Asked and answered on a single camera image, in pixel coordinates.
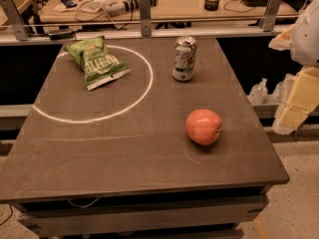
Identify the right metal bracket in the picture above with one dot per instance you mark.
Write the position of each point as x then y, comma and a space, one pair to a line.
269, 18

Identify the green jalapeno chip bag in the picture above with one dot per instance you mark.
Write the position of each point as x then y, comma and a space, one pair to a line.
98, 64

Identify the middle metal bracket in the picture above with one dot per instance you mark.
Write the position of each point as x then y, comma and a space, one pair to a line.
145, 16

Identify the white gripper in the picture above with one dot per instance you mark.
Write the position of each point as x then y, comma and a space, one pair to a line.
307, 39

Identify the clear sanitizer bottle left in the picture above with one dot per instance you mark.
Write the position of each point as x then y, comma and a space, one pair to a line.
258, 93

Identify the metal bracket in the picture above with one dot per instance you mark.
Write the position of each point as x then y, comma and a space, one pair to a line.
15, 19
145, 16
269, 18

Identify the wooden background desk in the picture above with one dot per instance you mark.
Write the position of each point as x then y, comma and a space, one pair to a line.
175, 10

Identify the white cloth on desk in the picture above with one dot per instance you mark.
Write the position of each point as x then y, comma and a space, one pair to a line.
93, 6

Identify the red apple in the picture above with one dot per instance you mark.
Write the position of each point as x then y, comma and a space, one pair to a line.
203, 126

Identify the left metal bracket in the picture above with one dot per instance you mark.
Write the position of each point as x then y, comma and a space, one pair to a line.
15, 19

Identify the clear sanitizer bottle right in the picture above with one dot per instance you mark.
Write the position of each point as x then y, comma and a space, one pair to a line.
282, 89

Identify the clear sanitizer bottle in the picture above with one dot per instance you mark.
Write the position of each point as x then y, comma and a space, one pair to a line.
282, 89
258, 93

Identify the grey cylindrical device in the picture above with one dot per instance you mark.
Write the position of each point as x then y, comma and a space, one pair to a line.
124, 7

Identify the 7up soda can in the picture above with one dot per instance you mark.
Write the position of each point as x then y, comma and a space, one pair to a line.
184, 58

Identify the black mesh cup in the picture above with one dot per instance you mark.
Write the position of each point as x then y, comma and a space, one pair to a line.
211, 5

